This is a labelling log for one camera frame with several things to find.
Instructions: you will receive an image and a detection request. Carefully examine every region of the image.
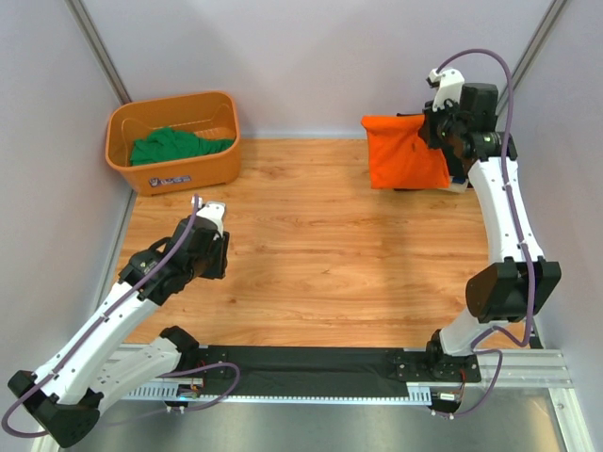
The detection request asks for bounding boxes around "orange t shirt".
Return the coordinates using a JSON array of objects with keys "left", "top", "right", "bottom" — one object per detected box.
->
[{"left": 361, "top": 114, "right": 450, "bottom": 189}]

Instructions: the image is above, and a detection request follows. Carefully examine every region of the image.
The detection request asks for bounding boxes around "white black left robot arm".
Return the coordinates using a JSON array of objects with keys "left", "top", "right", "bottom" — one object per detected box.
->
[{"left": 8, "top": 203, "right": 239, "bottom": 447}]

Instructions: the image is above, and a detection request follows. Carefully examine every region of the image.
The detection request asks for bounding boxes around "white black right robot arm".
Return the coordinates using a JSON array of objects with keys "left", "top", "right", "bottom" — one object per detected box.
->
[{"left": 418, "top": 79, "right": 562, "bottom": 380}]

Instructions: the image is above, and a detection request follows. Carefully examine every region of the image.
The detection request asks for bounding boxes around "beige folded t shirt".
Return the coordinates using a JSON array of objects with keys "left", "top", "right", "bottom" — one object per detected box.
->
[{"left": 444, "top": 178, "right": 470, "bottom": 194}]

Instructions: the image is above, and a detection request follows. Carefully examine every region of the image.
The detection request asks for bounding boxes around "green t shirt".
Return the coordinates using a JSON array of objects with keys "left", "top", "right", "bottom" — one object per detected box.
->
[{"left": 129, "top": 127, "right": 235, "bottom": 167}]

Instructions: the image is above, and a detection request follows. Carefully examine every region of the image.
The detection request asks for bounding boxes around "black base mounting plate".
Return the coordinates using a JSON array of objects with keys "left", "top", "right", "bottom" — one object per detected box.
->
[{"left": 189, "top": 346, "right": 481, "bottom": 397}]

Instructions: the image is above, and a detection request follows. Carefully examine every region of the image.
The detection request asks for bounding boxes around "orange plastic basket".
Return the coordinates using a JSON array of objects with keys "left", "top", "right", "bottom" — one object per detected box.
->
[{"left": 106, "top": 91, "right": 241, "bottom": 196}]

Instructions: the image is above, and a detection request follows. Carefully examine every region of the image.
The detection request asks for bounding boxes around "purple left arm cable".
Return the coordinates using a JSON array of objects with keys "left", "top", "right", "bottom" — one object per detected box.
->
[{"left": 0, "top": 193, "right": 241, "bottom": 437}]

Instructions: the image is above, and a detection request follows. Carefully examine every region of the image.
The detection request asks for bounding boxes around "white slotted cable duct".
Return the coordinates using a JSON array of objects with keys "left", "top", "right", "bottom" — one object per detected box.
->
[{"left": 122, "top": 381, "right": 434, "bottom": 405}]

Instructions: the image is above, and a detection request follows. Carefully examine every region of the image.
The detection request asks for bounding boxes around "aluminium right corner post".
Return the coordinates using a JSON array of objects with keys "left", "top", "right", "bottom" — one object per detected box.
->
[{"left": 497, "top": 0, "right": 570, "bottom": 132}]

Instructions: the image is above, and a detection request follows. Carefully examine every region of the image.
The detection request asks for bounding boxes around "aluminium corner post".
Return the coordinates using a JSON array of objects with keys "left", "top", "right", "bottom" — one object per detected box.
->
[
  {"left": 65, "top": 0, "right": 133, "bottom": 105},
  {"left": 497, "top": 0, "right": 570, "bottom": 132}
]

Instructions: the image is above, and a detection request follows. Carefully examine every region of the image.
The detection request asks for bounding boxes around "aluminium front frame rail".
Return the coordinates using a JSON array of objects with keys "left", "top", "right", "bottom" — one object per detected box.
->
[{"left": 107, "top": 342, "right": 574, "bottom": 390}]

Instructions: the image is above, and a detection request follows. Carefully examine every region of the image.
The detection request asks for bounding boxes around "aluminium right side rail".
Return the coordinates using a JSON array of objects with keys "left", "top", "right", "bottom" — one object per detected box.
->
[{"left": 475, "top": 140, "right": 543, "bottom": 349}]

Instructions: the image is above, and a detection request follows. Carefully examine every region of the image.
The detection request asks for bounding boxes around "aluminium left corner post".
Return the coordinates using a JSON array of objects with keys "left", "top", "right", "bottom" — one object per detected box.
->
[{"left": 65, "top": 0, "right": 133, "bottom": 105}]

